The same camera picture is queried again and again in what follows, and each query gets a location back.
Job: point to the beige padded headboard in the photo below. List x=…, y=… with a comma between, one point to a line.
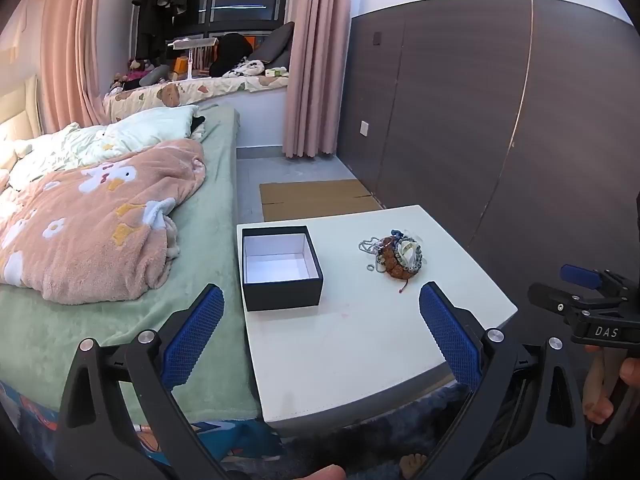
x=20, y=105

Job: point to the bed with green sheet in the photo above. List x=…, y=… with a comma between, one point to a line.
x=210, y=220

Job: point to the heap of plush toys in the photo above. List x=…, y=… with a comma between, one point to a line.
x=137, y=75

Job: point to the person's knee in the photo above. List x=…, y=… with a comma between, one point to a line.
x=320, y=474

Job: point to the light green duvet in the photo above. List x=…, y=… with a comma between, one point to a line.
x=140, y=127

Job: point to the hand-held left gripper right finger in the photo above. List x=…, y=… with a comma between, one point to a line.
x=450, y=335

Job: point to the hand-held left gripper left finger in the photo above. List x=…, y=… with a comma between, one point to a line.
x=197, y=330

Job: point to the grey pillow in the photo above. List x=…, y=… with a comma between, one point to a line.
x=275, y=45

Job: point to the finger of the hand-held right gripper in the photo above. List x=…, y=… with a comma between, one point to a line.
x=550, y=296
x=580, y=276

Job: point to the person's foot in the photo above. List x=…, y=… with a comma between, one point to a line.
x=412, y=466

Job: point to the flat brown cardboard sheet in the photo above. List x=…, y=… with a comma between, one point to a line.
x=310, y=200

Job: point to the pink flower-print blanket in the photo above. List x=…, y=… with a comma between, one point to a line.
x=90, y=220

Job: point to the black bag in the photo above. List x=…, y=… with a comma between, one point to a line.
x=230, y=52

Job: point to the pink curtain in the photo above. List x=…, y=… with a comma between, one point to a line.
x=75, y=50
x=315, y=60

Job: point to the white wall socket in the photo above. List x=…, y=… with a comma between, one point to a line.
x=365, y=128

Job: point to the black box with white lining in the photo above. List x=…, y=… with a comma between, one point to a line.
x=280, y=297

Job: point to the person's right hand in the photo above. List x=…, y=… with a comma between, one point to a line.
x=597, y=390

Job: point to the orange box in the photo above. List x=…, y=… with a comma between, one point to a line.
x=181, y=66

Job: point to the white and black plush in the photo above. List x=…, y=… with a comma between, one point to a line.
x=247, y=68

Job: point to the white low table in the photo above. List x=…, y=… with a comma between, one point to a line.
x=350, y=350

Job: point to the white desk lamp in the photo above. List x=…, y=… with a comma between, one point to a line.
x=192, y=42

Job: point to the green and white packet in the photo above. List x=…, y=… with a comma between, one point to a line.
x=277, y=73

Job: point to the printed window seat cushion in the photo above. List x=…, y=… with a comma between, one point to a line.
x=200, y=91

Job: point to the dark blue fluffy rug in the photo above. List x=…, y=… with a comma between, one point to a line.
x=370, y=435

